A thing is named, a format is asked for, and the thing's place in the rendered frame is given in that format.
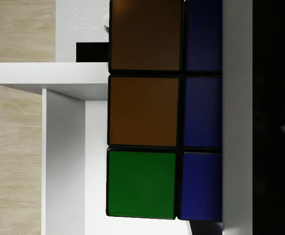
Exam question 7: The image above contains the puzzle cube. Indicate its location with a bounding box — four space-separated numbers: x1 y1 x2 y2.
106 0 223 222

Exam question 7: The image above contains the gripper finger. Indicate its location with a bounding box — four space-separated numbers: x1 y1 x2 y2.
188 220 223 235

